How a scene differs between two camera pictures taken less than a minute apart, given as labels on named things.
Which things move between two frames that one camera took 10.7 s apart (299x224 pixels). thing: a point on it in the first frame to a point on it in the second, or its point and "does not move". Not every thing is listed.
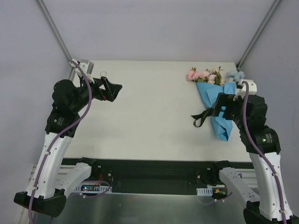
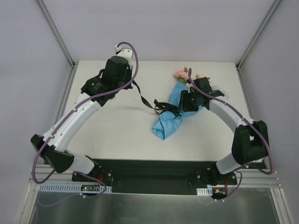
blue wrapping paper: (222, 127) to (170, 122)
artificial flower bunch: (214, 76) to (182, 75)
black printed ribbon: (207, 113) to (160, 107)
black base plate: (157, 176) does not move
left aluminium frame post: (46, 14) does not move
